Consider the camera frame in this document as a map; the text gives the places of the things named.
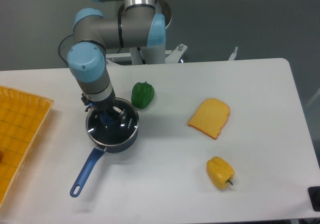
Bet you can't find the yellow woven basket tray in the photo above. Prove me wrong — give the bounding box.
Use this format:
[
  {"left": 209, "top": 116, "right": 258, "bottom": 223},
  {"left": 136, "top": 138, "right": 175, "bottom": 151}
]
[{"left": 0, "top": 86, "right": 54, "bottom": 203}]

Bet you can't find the glass pot lid blue knob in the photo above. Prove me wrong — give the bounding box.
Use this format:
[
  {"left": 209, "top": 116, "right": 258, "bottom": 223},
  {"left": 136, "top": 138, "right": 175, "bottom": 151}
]
[{"left": 85, "top": 98, "right": 139, "bottom": 146}]

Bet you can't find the green bell pepper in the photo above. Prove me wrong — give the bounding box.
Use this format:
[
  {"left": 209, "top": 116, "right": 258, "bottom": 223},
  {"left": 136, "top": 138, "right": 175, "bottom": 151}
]
[{"left": 131, "top": 82, "right": 155, "bottom": 109}]

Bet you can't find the yellow bell pepper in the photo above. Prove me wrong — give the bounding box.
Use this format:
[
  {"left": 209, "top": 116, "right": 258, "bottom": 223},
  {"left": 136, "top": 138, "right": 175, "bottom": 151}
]
[{"left": 206, "top": 156, "right": 235, "bottom": 190}]

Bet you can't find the black device at table edge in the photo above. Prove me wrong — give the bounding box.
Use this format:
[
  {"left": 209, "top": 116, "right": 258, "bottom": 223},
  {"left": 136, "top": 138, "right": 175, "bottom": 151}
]
[{"left": 307, "top": 186, "right": 320, "bottom": 212}]

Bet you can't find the black cable on floor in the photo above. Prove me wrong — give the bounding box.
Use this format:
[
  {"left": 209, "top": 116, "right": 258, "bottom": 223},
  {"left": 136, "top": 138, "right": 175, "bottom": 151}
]
[{"left": 57, "top": 33, "right": 75, "bottom": 68}]

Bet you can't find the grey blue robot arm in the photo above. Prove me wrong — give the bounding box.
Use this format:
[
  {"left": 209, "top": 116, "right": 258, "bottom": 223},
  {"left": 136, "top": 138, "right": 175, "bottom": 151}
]
[{"left": 67, "top": 0, "right": 166, "bottom": 124}]

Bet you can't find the toast bread slice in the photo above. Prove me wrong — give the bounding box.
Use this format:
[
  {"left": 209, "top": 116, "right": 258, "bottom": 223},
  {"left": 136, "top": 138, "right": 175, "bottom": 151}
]
[{"left": 187, "top": 98, "right": 231, "bottom": 140}]

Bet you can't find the white table bracket right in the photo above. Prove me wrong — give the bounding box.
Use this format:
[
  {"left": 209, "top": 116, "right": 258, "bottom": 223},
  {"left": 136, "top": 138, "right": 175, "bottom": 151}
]
[{"left": 228, "top": 46, "right": 238, "bottom": 61}]

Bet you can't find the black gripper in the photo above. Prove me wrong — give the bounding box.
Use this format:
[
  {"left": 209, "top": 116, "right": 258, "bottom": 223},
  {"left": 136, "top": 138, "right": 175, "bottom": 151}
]
[{"left": 81, "top": 91, "right": 127, "bottom": 126}]

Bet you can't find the blue saucepan with handle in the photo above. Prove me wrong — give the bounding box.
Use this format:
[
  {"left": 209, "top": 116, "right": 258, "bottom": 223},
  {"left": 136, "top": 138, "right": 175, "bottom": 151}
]
[{"left": 69, "top": 124, "right": 138, "bottom": 198}]

